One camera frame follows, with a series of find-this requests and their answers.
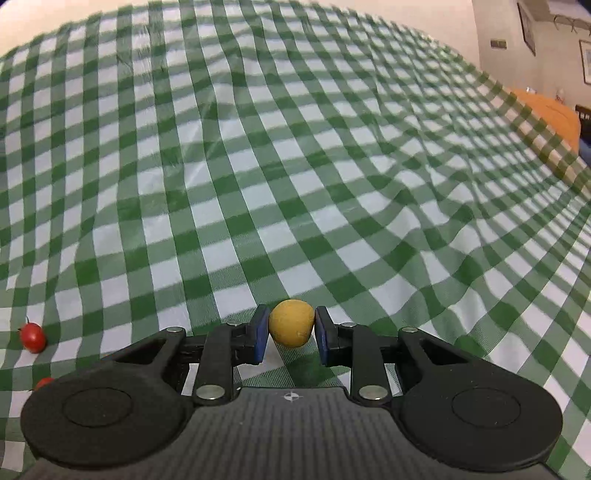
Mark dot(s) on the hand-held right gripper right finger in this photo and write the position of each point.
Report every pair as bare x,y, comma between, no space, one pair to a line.
323,338

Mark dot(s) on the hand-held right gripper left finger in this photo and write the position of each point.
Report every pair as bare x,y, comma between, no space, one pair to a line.
261,338

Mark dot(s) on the yellow-green round fruit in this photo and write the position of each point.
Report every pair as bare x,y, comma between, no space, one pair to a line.
291,323

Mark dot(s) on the green checked tablecloth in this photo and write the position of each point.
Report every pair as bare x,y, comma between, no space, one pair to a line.
277,161

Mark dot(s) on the red cherry tomato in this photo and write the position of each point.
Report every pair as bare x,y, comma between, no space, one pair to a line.
45,382
32,338

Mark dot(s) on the wall switch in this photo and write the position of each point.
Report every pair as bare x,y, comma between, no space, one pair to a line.
498,44

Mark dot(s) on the framed wall picture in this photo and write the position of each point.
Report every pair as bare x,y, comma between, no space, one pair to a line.
526,28
586,62

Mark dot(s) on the wall hook rack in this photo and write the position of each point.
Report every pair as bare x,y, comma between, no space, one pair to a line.
570,21

